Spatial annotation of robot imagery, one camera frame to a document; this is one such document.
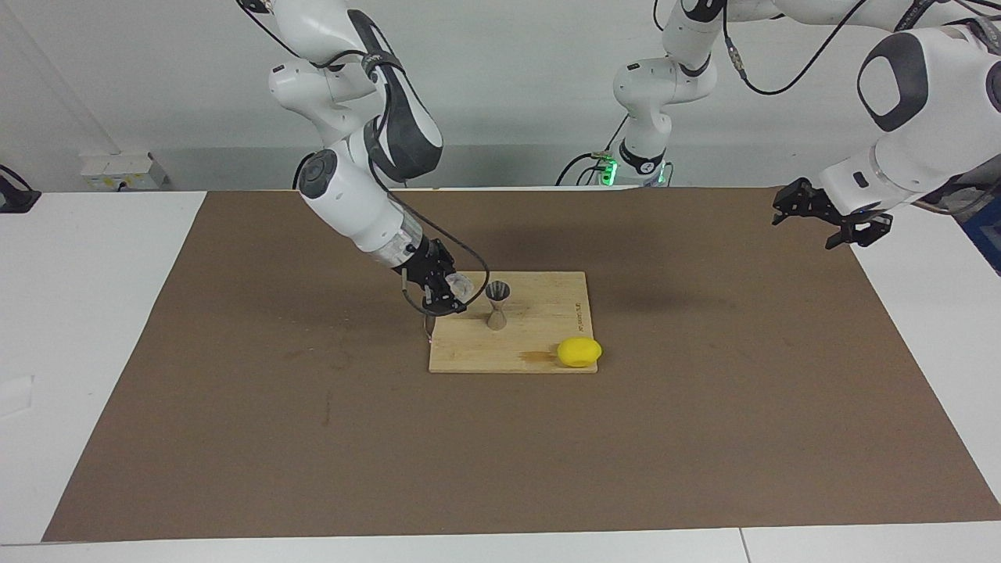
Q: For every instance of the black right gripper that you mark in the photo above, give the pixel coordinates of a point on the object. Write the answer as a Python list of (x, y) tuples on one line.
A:
[(422, 266)]

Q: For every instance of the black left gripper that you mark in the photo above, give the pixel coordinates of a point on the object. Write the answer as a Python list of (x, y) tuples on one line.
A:
[(825, 207)]

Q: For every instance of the clear glass cup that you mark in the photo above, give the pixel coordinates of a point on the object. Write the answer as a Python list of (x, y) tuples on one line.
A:
[(463, 288)]

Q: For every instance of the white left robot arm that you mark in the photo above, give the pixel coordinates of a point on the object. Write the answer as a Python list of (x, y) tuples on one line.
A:
[(923, 102)]

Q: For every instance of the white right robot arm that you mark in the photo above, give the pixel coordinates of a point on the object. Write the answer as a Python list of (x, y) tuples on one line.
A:
[(352, 203)]

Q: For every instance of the wooden cutting board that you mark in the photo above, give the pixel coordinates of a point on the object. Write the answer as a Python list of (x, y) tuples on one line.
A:
[(539, 320)]

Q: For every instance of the yellow lemon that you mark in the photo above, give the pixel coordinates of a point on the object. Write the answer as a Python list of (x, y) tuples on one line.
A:
[(579, 353)]

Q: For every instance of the blue crate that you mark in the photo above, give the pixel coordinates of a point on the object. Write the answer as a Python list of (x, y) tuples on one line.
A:
[(989, 234)]

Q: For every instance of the brown table mat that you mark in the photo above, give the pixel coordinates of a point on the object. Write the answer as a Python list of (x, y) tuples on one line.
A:
[(235, 453)]

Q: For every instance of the white paper label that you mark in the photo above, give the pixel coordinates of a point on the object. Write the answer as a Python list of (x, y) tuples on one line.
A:
[(16, 395)]

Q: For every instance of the white wall socket box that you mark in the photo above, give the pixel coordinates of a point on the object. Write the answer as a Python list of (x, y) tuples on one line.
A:
[(109, 166)]

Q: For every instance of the black clamp mount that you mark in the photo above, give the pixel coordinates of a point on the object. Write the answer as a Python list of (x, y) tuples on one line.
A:
[(16, 199)]

